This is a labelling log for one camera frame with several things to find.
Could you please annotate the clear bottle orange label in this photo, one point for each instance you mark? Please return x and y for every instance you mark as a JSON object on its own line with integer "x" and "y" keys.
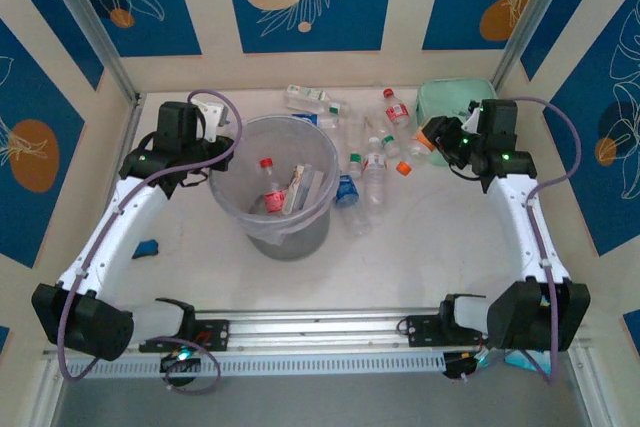
{"x": 417, "y": 149}

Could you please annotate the clear bottle red label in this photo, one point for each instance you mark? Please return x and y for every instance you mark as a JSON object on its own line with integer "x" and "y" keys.
{"x": 396, "y": 109}

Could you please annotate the clear bottle green neck band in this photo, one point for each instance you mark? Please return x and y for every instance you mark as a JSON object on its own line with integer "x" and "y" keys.
{"x": 390, "y": 146}
{"x": 357, "y": 132}

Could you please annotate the small bottle red cap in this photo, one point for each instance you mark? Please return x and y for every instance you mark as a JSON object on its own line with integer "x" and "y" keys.
{"x": 273, "y": 199}

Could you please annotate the Wahaha water bottle white cap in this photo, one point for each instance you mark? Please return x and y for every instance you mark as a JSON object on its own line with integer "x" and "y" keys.
{"x": 374, "y": 172}

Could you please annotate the bottle pale label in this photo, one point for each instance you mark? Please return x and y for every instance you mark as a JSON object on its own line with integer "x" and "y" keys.
{"x": 299, "y": 187}

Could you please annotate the clear bottle blue label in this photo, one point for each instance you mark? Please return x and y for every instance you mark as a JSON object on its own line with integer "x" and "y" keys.
{"x": 315, "y": 120}

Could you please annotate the clear bottle green white label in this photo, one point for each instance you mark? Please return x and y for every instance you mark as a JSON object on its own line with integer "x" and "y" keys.
{"x": 305, "y": 93}

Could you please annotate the small clear bottle green cap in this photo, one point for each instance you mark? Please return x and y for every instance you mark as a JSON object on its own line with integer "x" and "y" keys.
{"x": 336, "y": 107}

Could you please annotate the Pepsi bottle blue label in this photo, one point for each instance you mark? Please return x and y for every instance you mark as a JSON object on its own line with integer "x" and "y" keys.
{"x": 347, "y": 192}

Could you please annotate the grey translucent waste bin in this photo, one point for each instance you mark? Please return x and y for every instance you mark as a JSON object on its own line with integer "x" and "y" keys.
{"x": 290, "y": 247}

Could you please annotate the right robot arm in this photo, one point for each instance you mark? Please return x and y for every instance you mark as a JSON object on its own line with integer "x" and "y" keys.
{"x": 525, "y": 227}

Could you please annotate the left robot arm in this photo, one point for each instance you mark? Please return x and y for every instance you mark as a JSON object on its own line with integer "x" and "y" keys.
{"x": 115, "y": 227}

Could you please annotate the mint green zip bag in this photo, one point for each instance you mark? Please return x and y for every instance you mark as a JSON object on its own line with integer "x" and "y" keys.
{"x": 440, "y": 97}

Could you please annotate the small blue cloth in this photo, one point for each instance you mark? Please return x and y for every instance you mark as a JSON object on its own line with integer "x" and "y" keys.
{"x": 147, "y": 247}

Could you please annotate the blue wet wipes packet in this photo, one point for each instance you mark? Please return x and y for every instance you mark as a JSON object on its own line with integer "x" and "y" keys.
{"x": 520, "y": 362}

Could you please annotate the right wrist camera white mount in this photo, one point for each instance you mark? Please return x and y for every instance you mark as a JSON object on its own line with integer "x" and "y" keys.
{"x": 472, "y": 119}

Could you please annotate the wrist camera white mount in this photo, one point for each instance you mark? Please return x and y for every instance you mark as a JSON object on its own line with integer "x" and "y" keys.
{"x": 472, "y": 119}
{"x": 210, "y": 114}

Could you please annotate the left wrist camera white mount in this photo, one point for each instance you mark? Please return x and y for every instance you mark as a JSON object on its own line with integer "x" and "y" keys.
{"x": 210, "y": 114}

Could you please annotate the aluminium frame post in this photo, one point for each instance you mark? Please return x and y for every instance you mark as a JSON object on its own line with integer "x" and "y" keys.
{"x": 537, "y": 12}
{"x": 85, "y": 17}

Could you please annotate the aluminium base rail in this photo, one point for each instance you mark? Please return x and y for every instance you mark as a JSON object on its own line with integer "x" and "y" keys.
{"x": 320, "y": 327}

